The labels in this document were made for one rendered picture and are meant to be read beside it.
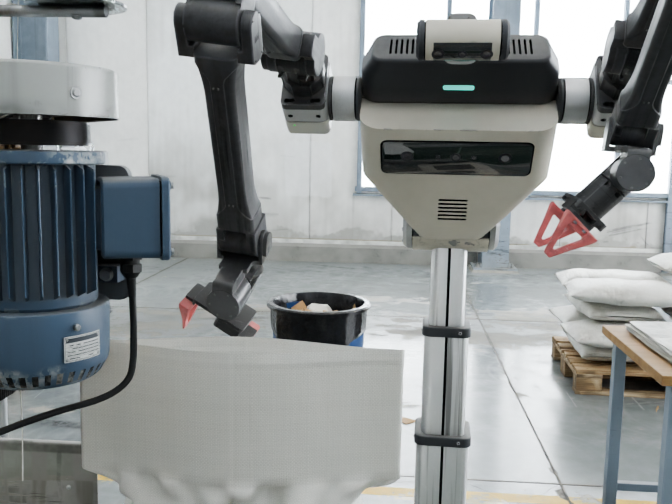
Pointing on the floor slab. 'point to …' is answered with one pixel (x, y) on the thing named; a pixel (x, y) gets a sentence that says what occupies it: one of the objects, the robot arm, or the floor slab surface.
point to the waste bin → (303, 322)
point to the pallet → (580, 370)
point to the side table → (660, 367)
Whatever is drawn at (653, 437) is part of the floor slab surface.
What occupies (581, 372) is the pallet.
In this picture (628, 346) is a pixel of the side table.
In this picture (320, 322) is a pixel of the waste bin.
